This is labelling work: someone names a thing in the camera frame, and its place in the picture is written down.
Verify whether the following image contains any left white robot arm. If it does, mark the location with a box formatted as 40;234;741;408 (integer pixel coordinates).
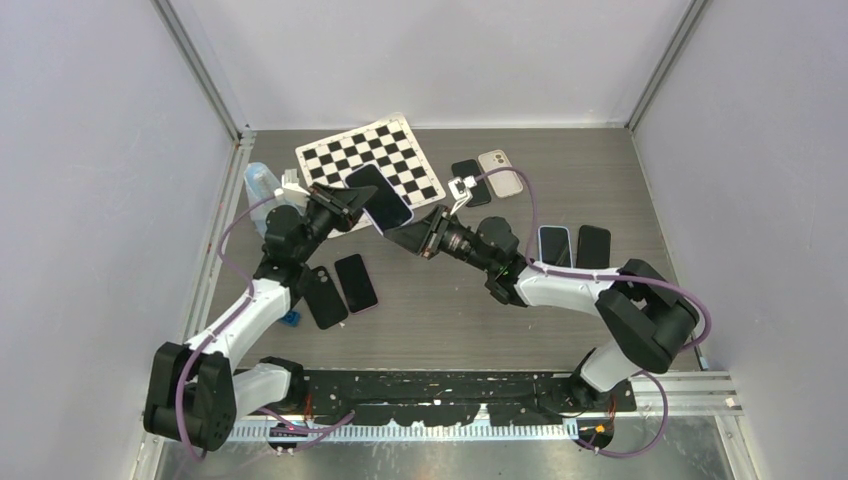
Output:
142;183;377;454

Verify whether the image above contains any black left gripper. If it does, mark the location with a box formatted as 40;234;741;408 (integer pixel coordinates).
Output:
295;184;378;264

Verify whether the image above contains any black white chessboard mat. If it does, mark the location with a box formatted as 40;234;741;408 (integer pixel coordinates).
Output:
295;113;446;231

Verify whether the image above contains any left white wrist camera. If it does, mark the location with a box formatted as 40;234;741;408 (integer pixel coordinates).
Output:
274;169;309;210

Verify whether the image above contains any purple edged phone from case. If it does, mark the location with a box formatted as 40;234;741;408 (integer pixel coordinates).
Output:
334;254;379;314

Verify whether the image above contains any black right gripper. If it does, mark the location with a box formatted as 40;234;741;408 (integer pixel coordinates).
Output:
385;206;496;275

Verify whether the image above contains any light blue cased phone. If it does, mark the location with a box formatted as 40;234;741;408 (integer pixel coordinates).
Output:
537;225;572;267

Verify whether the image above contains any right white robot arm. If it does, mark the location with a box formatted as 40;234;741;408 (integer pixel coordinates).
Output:
384;205;700;411

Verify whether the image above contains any black phone from case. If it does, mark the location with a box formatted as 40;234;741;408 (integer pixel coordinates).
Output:
451;158;494;209

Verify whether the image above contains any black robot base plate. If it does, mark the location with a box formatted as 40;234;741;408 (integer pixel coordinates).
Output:
269;370;637;427

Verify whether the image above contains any beige phone case with ring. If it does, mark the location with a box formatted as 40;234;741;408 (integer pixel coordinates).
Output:
477;149;524;199

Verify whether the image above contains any lilac cased phone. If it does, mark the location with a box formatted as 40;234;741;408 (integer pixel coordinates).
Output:
344;164;414;235

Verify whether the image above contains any blue toy brick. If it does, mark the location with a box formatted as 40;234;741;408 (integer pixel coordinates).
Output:
278;310;301;327

